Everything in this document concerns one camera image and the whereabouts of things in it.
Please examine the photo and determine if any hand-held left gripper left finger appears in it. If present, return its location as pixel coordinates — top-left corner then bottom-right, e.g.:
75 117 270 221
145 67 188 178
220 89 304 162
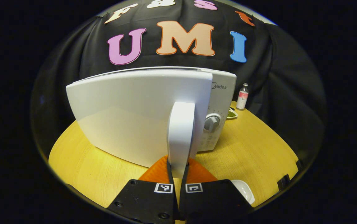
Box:
107 155 179 224

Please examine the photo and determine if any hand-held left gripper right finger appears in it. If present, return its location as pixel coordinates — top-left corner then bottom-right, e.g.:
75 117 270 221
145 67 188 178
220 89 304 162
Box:
178 157 254 223

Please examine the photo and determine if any white microwave oven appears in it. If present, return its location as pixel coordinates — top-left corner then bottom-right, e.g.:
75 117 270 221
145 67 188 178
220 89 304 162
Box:
66 66 237 178

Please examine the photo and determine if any white square plate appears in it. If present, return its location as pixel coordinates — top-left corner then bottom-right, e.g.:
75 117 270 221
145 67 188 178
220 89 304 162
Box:
231 180 255 205

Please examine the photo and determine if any small clear bottle pink label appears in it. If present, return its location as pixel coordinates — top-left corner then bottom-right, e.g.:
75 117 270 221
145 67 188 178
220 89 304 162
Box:
236 83 249 110

